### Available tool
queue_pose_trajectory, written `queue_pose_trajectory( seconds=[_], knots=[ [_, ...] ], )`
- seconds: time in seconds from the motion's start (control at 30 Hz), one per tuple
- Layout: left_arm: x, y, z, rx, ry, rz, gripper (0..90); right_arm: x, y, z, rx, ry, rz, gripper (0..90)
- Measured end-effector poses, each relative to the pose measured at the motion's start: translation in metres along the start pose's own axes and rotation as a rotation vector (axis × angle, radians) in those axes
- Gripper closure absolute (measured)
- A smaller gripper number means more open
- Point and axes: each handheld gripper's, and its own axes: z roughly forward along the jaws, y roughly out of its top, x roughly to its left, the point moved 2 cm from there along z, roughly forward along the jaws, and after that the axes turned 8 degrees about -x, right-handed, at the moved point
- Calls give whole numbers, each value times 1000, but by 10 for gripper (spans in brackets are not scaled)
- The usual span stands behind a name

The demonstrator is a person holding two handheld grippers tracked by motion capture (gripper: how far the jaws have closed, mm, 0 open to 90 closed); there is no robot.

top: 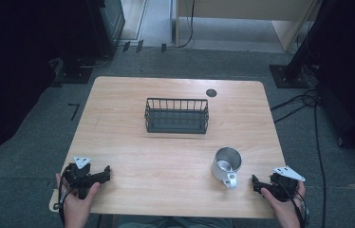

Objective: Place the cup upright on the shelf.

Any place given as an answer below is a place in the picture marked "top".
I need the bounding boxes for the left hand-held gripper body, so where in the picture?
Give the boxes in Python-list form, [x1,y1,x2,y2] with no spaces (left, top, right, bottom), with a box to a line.
[61,155,103,200]

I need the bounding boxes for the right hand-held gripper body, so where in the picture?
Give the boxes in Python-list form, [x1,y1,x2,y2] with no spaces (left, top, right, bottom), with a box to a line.
[261,165,307,203]

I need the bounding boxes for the person's right hand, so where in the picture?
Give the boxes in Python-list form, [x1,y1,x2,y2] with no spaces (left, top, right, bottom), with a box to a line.
[260,180,308,228]

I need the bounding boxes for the person's left hand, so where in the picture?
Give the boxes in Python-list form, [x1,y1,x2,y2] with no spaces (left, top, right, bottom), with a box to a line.
[54,172,102,228]

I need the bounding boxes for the silver metal cup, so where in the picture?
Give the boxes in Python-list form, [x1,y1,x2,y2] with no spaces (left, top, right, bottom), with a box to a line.
[210,145,243,191]

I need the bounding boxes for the black metal stand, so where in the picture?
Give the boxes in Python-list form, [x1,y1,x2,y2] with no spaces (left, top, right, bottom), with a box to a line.
[268,0,340,89]
[53,0,118,86]

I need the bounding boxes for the dark equipment cabinet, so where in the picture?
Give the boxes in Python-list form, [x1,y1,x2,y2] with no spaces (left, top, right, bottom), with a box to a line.
[98,0,126,44]

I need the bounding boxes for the light wooden cabinet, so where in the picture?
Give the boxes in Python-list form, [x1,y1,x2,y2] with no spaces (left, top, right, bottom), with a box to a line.
[175,0,323,53]

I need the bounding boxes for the right hand-held gripper cable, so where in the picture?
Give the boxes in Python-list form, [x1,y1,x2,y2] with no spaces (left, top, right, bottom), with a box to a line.
[284,186,308,228]

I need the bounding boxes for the hand-held gripper cable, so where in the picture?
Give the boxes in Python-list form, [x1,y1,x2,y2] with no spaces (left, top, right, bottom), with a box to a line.
[284,186,308,228]
[57,176,72,227]

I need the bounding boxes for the left hand-held gripper cable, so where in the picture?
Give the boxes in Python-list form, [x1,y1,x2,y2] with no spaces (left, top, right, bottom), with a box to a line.
[57,176,72,227]

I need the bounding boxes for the long black floor cable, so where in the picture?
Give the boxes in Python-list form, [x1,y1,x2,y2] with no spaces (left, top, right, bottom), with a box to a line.
[312,94,327,228]

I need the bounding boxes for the black floor cable bundle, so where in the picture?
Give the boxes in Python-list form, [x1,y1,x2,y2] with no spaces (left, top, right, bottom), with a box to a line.
[270,88,321,124]

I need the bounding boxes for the black wire basket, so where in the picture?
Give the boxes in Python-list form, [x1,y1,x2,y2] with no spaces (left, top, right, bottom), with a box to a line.
[143,97,210,135]

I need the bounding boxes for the black hanging cable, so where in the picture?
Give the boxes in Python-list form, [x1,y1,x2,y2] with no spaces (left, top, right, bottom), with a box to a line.
[177,0,196,49]

